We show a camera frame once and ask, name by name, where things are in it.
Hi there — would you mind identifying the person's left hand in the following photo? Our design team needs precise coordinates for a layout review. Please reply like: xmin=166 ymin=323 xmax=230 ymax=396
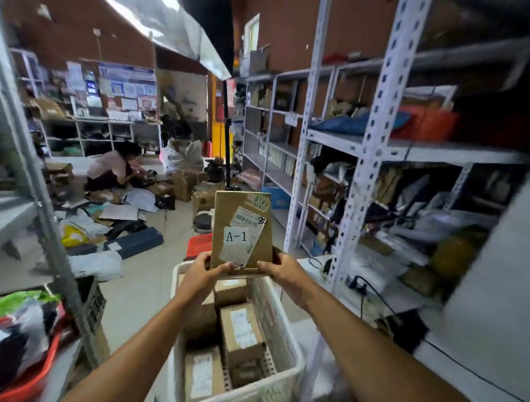
xmin=176 ymin=251 xmax=235 ymax=308

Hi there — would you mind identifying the person's right hand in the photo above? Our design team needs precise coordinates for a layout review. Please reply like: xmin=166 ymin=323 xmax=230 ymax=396
xmin=256 ymin=247 xmax=320 ymax=310

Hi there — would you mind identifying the cardboard parcel with labels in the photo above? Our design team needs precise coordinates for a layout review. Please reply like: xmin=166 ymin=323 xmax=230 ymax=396
xmin=210 ymin=191 xmax=274 ymax=276

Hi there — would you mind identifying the person's left forearm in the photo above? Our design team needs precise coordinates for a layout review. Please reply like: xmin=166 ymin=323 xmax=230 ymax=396
xmin=61 ymin=292 xmax=210 ymax=402

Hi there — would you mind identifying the person's right forearm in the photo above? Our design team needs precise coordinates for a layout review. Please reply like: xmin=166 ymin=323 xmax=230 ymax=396
xmin=302 ymin=286 xmax=470 ymax=402

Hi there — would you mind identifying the cardboard box with white label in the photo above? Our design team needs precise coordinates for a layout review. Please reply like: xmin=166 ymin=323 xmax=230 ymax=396
xmin=219 ymin=302 xmax=266 ymax=368
xmin=213 ymin=277 xmax=249 ymax=308
xmin=184 ymin=347 xmax=227 ymax=401

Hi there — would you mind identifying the red plastic stool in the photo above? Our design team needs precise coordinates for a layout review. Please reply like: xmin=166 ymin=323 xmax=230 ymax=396
xmin=184 ymin=233 xmax=214 ymax=261

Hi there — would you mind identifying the plain cardboard box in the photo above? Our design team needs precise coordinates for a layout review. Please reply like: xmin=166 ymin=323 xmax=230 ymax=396
xmin=182 ymin=290 xmax=218 ymax=342

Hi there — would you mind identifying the white plastic crate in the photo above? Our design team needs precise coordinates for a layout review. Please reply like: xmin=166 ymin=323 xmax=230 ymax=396
xmin=165 ymin=260 xmax=307 ymax=402

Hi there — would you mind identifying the blue box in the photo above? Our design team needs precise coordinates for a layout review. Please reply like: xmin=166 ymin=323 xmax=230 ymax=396
xmin=261 ymin=186 xmax=292 ymax=210

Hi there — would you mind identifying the long dark blue parcel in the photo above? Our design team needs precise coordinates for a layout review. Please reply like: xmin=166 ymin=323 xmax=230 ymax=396
xmin=103 ymin=226 xmax=165 ymax=260

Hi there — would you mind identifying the small cardboard box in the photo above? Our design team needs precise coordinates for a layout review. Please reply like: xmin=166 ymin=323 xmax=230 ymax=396
xmin=229 ymin=359 xmax=265 ymax=389

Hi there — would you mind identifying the row of books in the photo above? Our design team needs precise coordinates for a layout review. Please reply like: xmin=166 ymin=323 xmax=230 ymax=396
xmin=258 ymin=142 xmax=298 ymax=178

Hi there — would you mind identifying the white paper sheet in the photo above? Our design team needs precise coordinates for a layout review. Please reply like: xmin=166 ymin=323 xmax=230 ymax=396
xmin=99 ymin=203 xmax=140 ymax=222

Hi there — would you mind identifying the white woven sack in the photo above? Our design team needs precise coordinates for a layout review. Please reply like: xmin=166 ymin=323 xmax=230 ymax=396
xmin=159 ymin=138 xmax=205 ymax=174

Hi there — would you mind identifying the white plastic parcel bag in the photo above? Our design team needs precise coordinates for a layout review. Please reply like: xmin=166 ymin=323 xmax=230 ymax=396
xmin=67 ymin=250 xmax=124 ymax=283

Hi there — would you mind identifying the black tripod pole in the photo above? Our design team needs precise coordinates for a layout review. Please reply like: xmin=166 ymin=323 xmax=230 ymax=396
xmin=222 ymin=80 xmax=241 ymax=192

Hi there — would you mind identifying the white perforated metal shelving unit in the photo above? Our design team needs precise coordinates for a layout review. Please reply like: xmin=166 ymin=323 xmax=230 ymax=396
xmin=283 ymin=0 xmax=530 ymax=402

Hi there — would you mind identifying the yellow parcel bag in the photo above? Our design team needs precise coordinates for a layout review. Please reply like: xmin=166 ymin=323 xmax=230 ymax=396
xmin=60 ymin=225 xmax=89 ymax=248

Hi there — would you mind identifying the blue bag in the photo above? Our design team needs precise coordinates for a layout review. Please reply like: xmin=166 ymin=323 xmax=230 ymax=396
xmin=310 ymin=111 xmax=411 ymax=136

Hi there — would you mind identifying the low white shelf unit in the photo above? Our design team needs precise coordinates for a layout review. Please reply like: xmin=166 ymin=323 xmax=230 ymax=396
xmin=41 ymin=118 xmax=163 ymax=159

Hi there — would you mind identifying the yellow packet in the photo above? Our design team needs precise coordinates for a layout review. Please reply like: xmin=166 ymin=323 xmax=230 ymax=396
xmin=429 ymin=233 xmax=488 ymax=284

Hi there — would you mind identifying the green plastic bag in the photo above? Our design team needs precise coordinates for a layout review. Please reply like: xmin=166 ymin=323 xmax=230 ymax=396
xmin=0 ymin=289 xmax=62 ymax=317

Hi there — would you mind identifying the notice board with papers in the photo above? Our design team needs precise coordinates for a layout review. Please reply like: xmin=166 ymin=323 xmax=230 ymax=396
xmin=65 ymin=60 xmax=159 ymax=121

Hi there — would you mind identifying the orange plastic basket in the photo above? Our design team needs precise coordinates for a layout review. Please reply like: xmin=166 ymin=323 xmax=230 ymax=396
xmin=391 ymin=104 xmax=460 ymax=142

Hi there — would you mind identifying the red plastic basin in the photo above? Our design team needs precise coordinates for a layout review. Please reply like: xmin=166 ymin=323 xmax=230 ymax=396
xmin=0 ymin=323 xmax=67 ymax=402

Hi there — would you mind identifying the silver reflector panel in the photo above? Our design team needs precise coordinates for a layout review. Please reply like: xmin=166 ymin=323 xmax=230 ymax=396
xmin=104 ymin=0 xmax=232 ymax=81

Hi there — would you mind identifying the black cable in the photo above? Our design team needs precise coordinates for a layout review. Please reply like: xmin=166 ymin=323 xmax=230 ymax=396
xmin=349 ymin=275 xmax=527 ymax=402

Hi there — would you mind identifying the grey metal shelf post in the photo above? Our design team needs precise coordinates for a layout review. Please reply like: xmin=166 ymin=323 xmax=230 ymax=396
xmin=0 ymin=25 xmax=102 ymax=369

